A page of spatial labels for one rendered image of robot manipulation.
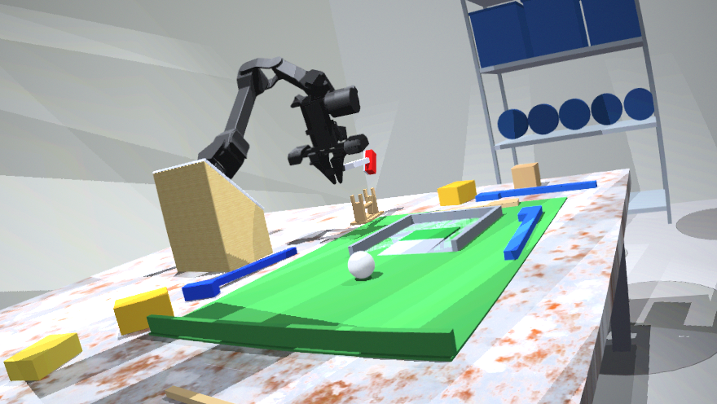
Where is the white golf ball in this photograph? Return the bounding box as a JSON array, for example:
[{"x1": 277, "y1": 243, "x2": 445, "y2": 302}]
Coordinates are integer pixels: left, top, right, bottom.
[{"x1": 348, "y1": 252, "x2": 375, "y2": 279}]

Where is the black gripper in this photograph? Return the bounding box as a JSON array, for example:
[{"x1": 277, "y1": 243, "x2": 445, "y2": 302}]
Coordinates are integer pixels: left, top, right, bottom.
[{"x1": 288, "y1": 117, "x2": 369, "y2": 185}]

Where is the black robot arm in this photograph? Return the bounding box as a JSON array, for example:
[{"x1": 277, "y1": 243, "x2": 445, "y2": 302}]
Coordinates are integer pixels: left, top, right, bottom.
[{"x1": 197, "y1": 56, "x2": 360, "y2": 179}]

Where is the red putter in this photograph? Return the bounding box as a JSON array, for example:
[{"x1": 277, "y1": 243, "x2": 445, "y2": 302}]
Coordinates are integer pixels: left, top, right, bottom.
[{"x1": 325, "y1": 149, "x2": 376, "y2": 176}]

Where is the green flat mat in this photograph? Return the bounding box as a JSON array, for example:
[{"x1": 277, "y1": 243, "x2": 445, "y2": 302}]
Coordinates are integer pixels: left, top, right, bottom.
[{"x1": 149, "y1": 196, "x2": 568, "y2": 362}]

